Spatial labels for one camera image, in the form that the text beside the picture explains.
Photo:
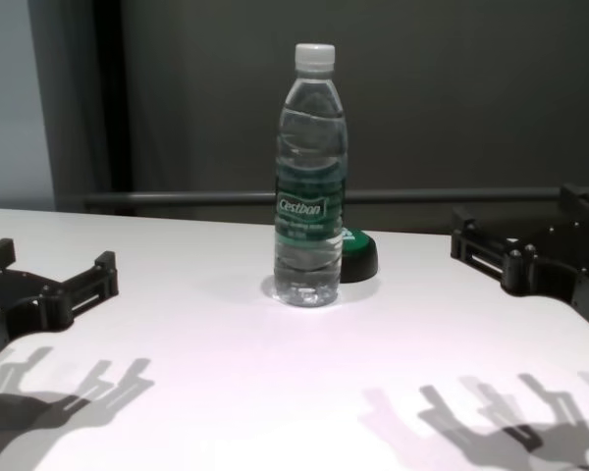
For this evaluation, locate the clear plastic water bottle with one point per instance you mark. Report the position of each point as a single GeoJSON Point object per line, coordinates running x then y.
{"type": "Point", "coordinates": [310, 221]}

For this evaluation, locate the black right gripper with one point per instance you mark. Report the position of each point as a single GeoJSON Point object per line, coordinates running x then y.
{"type": "Point", "coordinates": [564, 265]}

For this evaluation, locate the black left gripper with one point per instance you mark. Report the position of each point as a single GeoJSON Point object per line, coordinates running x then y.
{"type": "Point", "coordinates": [10, 304]}

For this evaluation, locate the black green round button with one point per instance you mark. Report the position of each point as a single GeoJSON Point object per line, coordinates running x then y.
{"type": "Point", "coordinates": [360, 257]}

